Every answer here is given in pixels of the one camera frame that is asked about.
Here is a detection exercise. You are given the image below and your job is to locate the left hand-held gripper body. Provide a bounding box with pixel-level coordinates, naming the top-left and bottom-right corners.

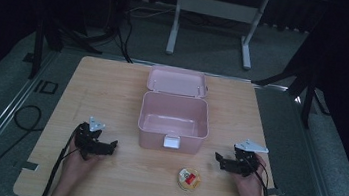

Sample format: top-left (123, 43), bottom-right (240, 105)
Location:
top-left (71, 114), bottom-right (111, 164)

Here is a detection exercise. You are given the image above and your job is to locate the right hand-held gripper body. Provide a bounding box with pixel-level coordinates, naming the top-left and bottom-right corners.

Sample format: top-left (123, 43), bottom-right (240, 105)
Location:
top-left (226, 136), bottom-right (271, 181)

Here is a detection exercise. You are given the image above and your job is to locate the pink storage box with lid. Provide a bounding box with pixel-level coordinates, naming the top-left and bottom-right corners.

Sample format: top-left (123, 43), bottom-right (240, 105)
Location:
top-left (134, 63), bottom-right (217, 157)

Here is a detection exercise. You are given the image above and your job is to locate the person's right hand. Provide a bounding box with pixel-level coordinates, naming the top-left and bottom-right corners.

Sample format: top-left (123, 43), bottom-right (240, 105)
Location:
top-left (229, 150), bottom-right (272, 196)

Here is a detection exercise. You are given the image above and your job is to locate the person's left hand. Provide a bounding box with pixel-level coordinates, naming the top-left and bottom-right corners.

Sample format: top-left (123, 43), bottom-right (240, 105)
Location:
top-left (59, 138), bottom-right (108, 188)

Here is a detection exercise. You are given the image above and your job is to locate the grey tape strip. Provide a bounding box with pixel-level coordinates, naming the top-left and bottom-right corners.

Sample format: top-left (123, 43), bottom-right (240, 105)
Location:
top-left (265, 186), bottom-right (286, 196)
top-left (13, 159), bottom-right (41, 173)

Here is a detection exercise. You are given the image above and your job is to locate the black metal stand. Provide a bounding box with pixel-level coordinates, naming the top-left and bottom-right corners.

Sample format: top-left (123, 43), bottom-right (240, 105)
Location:
top-left (27, 14), bottom-right (107, 89)
top-left (247, 52), bottom-right (337, 132)

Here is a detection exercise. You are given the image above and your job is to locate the left hand-held gripper black cable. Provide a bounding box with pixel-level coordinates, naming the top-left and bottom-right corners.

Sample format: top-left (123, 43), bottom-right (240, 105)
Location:
top-left (39, 122), bottom-right (83, 196)

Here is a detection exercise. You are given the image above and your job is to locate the black cable on floor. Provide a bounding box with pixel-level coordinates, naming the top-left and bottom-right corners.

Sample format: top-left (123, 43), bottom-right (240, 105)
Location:
top-left (0, 101), bottom-right (46, 196)

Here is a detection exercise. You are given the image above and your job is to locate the bundle of black cables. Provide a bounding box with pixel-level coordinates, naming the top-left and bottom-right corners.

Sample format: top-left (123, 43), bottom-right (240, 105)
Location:
top-left (80, 0), bottom-right (142, 65)

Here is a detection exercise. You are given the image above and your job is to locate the white metal desk frame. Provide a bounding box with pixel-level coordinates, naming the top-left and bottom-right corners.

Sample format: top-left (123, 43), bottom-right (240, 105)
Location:
top-left (164, 0), bottom-right (271, 72)

